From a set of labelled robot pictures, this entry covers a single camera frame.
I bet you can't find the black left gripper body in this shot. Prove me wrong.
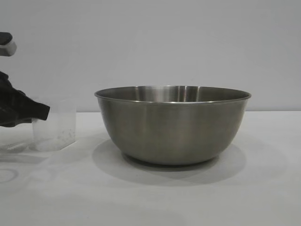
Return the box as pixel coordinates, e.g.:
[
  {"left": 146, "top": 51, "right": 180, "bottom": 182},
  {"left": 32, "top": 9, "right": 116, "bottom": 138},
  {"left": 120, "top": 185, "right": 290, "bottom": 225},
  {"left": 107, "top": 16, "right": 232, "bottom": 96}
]
[{"left": 0, "top": 70, "right": 16, "bottom": 129}]

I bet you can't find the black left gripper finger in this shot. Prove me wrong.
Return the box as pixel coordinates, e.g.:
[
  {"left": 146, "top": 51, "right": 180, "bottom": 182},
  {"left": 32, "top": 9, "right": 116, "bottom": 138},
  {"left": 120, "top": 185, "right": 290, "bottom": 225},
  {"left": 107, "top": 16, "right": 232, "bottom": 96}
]
[
  {"left": 4, "top": 114, "right": 34, "bottom": 129},
  {"left": 6, "top": 88, "right": 51, "bottom": 122}
]

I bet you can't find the clear plastic measuring cup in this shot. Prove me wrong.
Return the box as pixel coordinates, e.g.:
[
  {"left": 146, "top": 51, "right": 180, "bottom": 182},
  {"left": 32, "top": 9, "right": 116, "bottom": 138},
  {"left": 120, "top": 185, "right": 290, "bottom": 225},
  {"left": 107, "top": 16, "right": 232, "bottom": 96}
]
[{"left": 32, "top": 98, "right": 77, "bottom": 152}]

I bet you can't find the stainless steel mixing bowl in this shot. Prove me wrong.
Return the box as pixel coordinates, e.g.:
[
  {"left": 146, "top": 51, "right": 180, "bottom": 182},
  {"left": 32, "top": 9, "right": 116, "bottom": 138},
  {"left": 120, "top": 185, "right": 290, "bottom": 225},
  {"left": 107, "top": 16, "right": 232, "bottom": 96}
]
[{"left": 94, "top": 85, "right": 252, "bottom": 165}]

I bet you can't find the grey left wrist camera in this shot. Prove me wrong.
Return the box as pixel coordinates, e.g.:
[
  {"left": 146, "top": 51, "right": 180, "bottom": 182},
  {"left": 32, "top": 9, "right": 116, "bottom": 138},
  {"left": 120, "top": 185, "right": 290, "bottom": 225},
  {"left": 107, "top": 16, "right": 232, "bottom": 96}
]
[{"left": 0, "top": 32, "right": 16, "bottom": 57}]

